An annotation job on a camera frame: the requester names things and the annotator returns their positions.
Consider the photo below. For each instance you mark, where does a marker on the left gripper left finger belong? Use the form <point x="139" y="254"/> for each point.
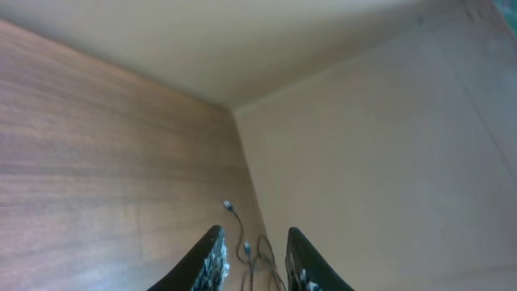
<point x="203" y="268"/>

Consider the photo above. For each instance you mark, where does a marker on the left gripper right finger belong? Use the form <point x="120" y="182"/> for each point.
<point x="307" y="270"/>

